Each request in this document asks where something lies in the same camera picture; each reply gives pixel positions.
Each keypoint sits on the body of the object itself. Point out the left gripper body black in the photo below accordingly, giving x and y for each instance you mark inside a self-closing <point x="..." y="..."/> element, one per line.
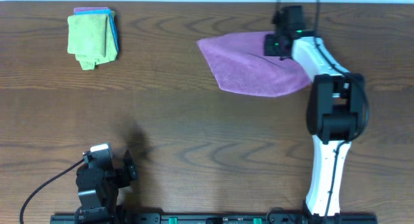
<point x="120" y="179"/>

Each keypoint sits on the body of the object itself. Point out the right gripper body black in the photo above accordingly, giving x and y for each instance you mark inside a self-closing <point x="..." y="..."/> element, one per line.
<point x="275" y="46"/>

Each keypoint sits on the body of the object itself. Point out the purple microfiber cloth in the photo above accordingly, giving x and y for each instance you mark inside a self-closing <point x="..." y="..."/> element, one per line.
<point x="238" y="64"/>

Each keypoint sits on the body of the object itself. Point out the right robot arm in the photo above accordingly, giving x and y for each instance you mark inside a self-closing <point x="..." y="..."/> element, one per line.
<point x="337" y="113"/>

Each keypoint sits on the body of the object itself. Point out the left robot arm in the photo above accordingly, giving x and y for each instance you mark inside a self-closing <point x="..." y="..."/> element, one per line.
<point x="98" y="185"/>

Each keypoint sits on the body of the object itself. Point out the green folded cloth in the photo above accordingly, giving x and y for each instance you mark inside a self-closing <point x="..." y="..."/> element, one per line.
<point x="90" y="39"/>

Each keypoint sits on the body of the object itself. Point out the blue folded cloth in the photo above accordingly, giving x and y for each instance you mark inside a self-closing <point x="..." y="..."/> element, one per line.
<point x="111" y="21"/>

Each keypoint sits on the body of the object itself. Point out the purple folded cloth in stack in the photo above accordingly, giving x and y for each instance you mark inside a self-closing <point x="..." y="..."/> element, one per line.
<point x="84" y="9"/>

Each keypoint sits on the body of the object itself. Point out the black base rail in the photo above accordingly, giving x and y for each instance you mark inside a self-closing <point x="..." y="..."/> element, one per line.
<point x="273" y="218"/>

